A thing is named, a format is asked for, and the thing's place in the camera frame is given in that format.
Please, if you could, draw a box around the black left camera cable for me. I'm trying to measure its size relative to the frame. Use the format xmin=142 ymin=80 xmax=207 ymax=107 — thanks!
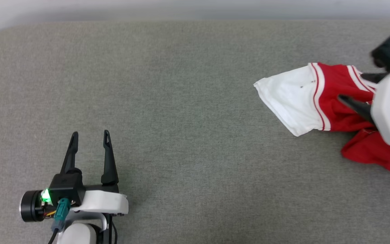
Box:
xmin=47 ymin=228 xmax=60 ymax=244

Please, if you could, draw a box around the black cylindrical left gripper motor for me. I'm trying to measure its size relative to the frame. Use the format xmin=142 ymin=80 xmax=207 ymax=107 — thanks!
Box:
xmin=19 ymin=190 xmax=48 ymax=223

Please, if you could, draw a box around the grey fabric sofa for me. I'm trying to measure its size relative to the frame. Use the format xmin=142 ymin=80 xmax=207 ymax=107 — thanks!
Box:
xmin=0 ymin=20 xmax=390 ymax=244

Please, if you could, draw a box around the teal left camera connector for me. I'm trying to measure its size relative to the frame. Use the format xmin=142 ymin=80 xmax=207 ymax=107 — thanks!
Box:
xmin=53 ymin=198 xmax=71 ymax=231

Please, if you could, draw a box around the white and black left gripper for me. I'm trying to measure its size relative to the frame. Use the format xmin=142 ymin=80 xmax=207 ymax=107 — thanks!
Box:
xmin=61 ymin=130 xmax=129 ymax=216

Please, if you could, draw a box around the red and white jersey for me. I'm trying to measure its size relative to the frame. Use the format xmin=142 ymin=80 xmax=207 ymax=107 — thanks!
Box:
xmin=254 ymin=62 xmax=390 ymax=174

